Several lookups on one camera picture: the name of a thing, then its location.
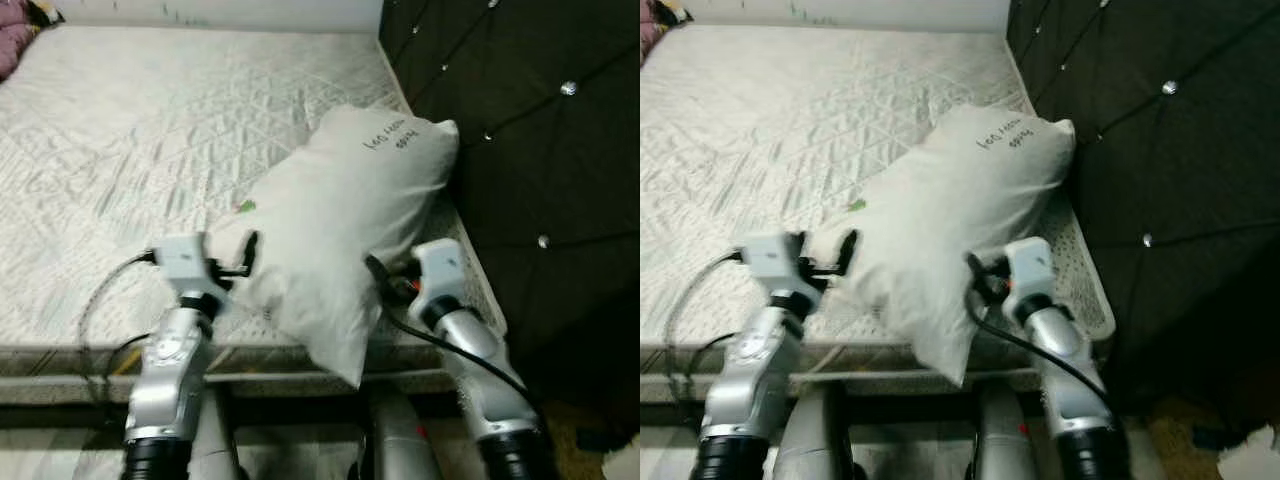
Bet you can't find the white pillow with tree print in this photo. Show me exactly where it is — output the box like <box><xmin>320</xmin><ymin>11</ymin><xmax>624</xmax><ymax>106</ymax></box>
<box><xmin>809</xmin><ymin>104</ymin><xmax>1077</xmax><ymax>390</ymax></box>
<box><xmin>204</xmin><ymin>104</ymin><xmax>462</xmax><ymax>390</ymax></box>

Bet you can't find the quilted silver grey mattress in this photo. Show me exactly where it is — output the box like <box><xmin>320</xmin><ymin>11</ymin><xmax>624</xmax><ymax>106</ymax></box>
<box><xmin>640</xmin><ymin>22</ymin><xmax>1117</xmax><ymax>378</ymax></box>
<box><xmin>0</xmin><ymin>22</ymin><xmax>507</xmax><ymax>378</ymax></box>

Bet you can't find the robot left leg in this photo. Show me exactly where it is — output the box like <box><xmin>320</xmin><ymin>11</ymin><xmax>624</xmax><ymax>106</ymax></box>
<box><xmin>184</xmin><ymin>388</ymin><xmax>242</xmax><ymax>480</ymax></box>
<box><xmin>774</xmin><ymin>383</ymin><xmax>852</xmax><ymax>480</ymax></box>

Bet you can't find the grey bed base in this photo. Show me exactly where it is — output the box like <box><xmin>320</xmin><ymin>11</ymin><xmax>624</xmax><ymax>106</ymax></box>
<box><xmin>640</xmin><ymin>372</ymin><xmax>1061</xmax><ymax>406</ymax></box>
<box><xmin>0</xmin><ymin>372</ymin><xmax>471</xmax><ymax>408</ymax></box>

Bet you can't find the black tufted headboard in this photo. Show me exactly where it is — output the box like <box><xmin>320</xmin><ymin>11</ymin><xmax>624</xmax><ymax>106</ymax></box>
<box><xmin>377</xmin><ymin>0</ymin><xmax>641</xmax><ymax>403</ymax></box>
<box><xmin>1004</xmin><ymin>0</ymin><xmax>1280</xmax><ymax>423</ymax></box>

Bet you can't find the yellowish floor rug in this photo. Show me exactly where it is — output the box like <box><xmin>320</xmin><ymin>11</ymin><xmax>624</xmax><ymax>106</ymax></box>
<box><xmin>544</xmin><ymin>399</ymin><xmax>641</xmax><ymax>480</ymax></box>
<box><xmin>1140</xmin><ymin>400</ymin><xmax>1261</xmax><ymax>480</ymax></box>

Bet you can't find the purple mouse print blanket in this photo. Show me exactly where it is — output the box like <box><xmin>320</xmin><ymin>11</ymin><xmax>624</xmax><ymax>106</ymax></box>
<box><xmin>0</xmin><ymin>0</ymin><xmax>61</xmax><ymax>84</ymax></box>
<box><xmin>640</xmin><ymin>0</ymin><xmax>693</xmax><ymax>72</ymax></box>

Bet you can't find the white cloth on floor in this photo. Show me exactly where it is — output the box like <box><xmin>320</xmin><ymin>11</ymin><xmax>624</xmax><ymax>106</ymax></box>
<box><xmin>1214</xmin><ymin>424</ymin><xmax>1280</xmax><ymax>480</ymax></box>

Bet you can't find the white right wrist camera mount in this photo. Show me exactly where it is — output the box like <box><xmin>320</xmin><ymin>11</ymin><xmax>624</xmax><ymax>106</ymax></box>
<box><xmin>1002</xmin><ymin>236</ymin><xmax>1057</xmax><ymax>308</ymax></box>
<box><xmin>409</xmin><ymin>237</ymin><xmax>467</xmax><ymax>312</ymax></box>

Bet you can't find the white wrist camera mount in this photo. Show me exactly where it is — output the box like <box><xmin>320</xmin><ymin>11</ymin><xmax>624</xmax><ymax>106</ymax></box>
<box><xmin>1002</xmin><ymin>236</ymin><xmax>1057</xmax><ymax>308</ymax></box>
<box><xmin>409</xmin><ymin>237</ymin><xmax>467</xmax><ymax>312</ymax></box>
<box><xmin>151</xmin><ymin>232</ymin><xmax>234</xmax><ymax>303</ymax></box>
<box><xmin>739</xmin><ymin>231</ymin><xmax>827</xmax><ymax>303</ymax></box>

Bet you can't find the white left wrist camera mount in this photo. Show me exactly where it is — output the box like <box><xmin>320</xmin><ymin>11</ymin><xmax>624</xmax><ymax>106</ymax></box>
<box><xmin>151</xmin><ymin>232</ymin><xmax>234</xmax><ymax>303</ymax></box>
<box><xmin>739</xmin><ymin>231</ymin><xmax>827</xmax><ymax>303</ymax></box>

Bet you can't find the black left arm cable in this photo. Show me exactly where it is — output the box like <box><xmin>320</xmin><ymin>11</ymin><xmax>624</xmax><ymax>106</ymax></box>
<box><xmin>77</xmin><ymin>251</ymin><xmax>160</xmax><ymax>403</ymax></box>
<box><xmin>663</xmin><ymin>250</ymin><xmax>746</xmax><ymax>401</ymax></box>

